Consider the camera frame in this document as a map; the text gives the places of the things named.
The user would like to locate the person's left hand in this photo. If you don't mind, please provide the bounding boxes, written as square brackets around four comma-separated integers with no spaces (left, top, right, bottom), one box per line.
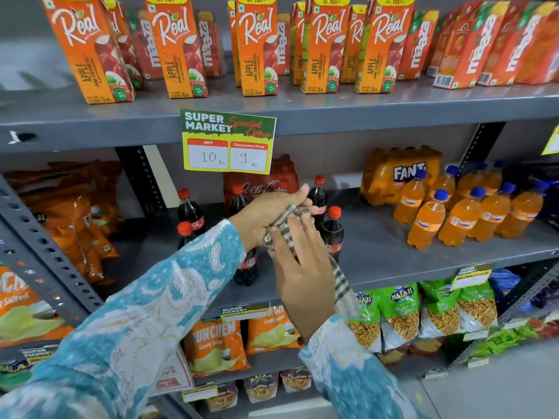
[227,183,320,253]

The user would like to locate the person's right hand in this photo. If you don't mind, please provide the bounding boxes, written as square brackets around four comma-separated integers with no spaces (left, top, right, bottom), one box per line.
[267,212,337,342]

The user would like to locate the checkered grey cleaning cloth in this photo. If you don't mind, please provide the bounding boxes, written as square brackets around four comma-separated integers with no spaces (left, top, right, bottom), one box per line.
[263,203,364,321]

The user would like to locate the person's left forearm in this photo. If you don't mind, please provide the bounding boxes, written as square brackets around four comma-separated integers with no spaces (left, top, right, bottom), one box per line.
[0,219,248,419]

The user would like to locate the person's right forearm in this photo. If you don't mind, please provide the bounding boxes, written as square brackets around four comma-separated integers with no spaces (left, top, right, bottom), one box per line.
[299,314,421,419]

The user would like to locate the group of dark cola bottles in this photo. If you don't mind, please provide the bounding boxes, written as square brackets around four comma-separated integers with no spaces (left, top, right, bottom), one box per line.
[176,174,346,287]

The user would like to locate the red shrink-wrapped cola pack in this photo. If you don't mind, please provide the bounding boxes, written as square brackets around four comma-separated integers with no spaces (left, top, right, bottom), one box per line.
[223,153,300,206]

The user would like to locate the small shelf price tag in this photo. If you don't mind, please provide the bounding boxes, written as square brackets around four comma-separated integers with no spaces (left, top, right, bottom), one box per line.
[181,383,219,404]
[451,263,495,291]
[17,344,60,368]
[220,302,271,323]

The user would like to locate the green and yellow price sign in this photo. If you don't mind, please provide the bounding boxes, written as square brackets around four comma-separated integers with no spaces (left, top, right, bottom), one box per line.
[180,108,277,175]

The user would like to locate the orange salted chips bag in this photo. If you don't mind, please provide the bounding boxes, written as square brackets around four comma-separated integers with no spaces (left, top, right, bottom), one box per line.
[0,266,76,350]
[245,306,303,356]
[183,318,252,379]

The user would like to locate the orange shrink-wrapped soda pack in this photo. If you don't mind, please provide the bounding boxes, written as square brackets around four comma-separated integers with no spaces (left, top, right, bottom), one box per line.
[360,145,443,207]

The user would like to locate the green snack packet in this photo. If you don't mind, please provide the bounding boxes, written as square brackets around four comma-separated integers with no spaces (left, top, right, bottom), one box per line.
[377,283,421,350]
[348,291,383,354]
[418,279,462,339]
[456,281,499,333]

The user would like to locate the grey metal shelving rack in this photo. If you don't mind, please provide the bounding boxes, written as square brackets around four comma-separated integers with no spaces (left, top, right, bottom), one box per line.
[0,0,559,419]

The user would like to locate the clear mixed snack packet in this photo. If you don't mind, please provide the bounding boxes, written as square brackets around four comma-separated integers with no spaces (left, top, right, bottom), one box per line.
[280,366,313,393]
[204,381,239,413]
[243,372,279,404]

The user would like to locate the group of orange soda bottles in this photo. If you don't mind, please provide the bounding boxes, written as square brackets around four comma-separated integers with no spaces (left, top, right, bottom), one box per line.
[392,160,550,252]

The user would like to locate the row of orange juice cartons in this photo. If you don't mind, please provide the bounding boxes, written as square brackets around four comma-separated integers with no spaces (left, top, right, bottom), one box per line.
[39,0,417,105]

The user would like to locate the red and white paper sign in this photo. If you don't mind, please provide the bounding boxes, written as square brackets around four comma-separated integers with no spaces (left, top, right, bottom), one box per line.
[150,345,196,397]

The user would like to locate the blue snack packet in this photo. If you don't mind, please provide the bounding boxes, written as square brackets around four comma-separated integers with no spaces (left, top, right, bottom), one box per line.
[488,268,521,302]

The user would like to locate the pile of orange snack bags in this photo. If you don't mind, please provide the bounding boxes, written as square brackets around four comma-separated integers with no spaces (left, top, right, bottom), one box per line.
[3,160,126,287]

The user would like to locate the light green snack packets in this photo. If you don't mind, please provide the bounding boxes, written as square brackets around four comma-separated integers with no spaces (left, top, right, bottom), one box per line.
[468,324,541,359]

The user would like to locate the row of red drink cartons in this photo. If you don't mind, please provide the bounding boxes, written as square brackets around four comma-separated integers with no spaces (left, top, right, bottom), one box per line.
[126,0,559,90]

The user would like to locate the yellow shelf price tag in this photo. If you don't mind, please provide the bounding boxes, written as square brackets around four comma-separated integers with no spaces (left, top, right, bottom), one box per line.
[541,125,559,157]

